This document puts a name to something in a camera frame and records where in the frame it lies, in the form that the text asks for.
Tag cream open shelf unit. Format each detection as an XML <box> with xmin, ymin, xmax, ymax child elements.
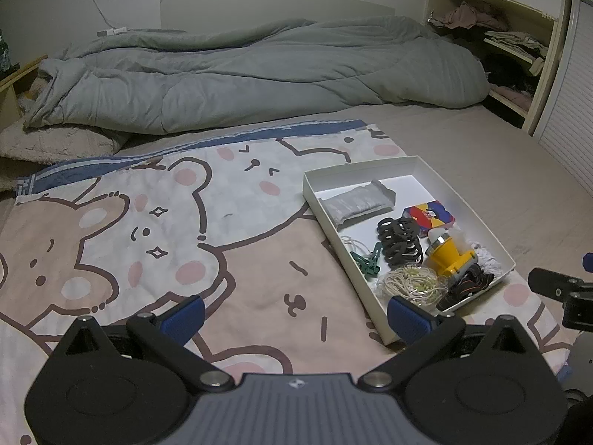
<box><xmin>425</xmin><ymin>0</ymin><xmax>570</xmax><ymax>136</ymax></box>

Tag beige fleece blanket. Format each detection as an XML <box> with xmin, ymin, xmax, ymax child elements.
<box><xmin>0</xmin><ymin>116</ymin><xmax>133</xmax><ymax>191</ymax></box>

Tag white patterned cloth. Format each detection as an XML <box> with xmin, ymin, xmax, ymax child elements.
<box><xmin>467</xmin><ymin>240</ymin><xmax>505</xmax><ymax>273</ymax></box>

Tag white elastic cord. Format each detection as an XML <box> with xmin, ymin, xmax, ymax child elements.
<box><xmin>341</xmin><ymin>235</ymin><xmax>374</xmax><ymax>256</ymax></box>

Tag green clothes peg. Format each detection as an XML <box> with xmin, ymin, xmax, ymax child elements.
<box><xmin>364</xmin><ymin>245</ymin><xmax>384</xmax><ymax>280</ymax></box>
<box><xmin>349</xmin><ymin>251</ymin><xmax>378</xmax><ymax>272</ymax></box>

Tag pink crumpled clothing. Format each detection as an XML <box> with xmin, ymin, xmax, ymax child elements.
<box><xmin>431</xmin><ymin>2</ymin><xmax>510</xmax><ymax>31</ymax></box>

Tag wooden bedside shelf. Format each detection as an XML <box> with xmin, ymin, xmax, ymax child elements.
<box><xmin>0</xmin><ymin>54</ymin><xmax>48</xmax><ymax>133</ymax></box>

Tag grey duvet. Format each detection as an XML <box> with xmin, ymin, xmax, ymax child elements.
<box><xmin>23</xmin><ymin>15</ymin><xmax>489</xmax><ymax>134</ymax></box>

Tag colourful card box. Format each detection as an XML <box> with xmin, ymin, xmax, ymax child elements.
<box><xmin>402</xmin><ymin>200</ymin><xmax>456</xmax><ymax>230</ymax></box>

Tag folded beige clothes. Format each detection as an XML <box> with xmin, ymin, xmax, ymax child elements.
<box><xmin>484</xmin><ymin>31</ymin><xmax>550</xmax><ymax>75</ymax></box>

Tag bear printed blanket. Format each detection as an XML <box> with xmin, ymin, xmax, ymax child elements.
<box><xmin>0</xmin><ymin>119</ymin><xmax>575</xmax><ymax>445</ymax></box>

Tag bunch of dark hair ties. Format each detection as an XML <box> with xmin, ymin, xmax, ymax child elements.
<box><xmin>376</xmin><ymin>216</ymin><xmax>423</xmax><ymax>268</ymax></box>

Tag yellow headlamp with strap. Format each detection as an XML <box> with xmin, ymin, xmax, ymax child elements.
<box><xmin>425</xmin><ymin>229</ymin><xmax>496</xmax><ymax>312</ymax></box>

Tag white cardboard box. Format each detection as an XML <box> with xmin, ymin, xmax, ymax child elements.
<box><xmin>302</xmin><ymin>155</ymin><xmax>516</xmax><ymax>346</ymax></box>

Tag clear plastic packet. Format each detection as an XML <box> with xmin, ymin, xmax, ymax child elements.
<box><xmin>319</xmin><ymin>179</ymin><xmax>397</xmax><ymax>231</ymax></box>

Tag folded pink clothes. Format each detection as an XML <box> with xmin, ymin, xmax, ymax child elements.
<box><xmin>491</xmin><ymin>84</ymin><xmax>533</xmax><ymax>109</ymax></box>

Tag white string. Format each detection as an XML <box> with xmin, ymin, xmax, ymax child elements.
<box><xmin>376</xmin><ymin>264</ymin><xmax>449</xmax><ymax>310</ymax></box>

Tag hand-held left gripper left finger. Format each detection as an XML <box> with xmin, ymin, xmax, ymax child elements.
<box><xmin>53</xmin><ymin>295</ymin><xmax>235</xmax><ymax>392</ymax></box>

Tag beige bed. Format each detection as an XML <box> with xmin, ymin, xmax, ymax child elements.
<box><xmin>0</xmin><ymin>102</ymin><xmax>593</xmax><ymax>445</ymax></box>

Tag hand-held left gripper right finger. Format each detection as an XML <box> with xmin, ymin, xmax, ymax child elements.
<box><xmin>360</xmin><ymin>296</ymin><xmax>540</xmax><ymax>392</ymax></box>

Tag white slatted cabinet door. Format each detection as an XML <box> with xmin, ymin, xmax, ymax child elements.
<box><xmin>533</xmin><ymin>0</ymin><xmax>593</xmax><ymax>195</ymax></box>

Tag dark clothing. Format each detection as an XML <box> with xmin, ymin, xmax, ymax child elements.
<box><xmin>482</xmin><ymin>53</ymin><xmax>538</xmax><ymax>91</ymax></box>

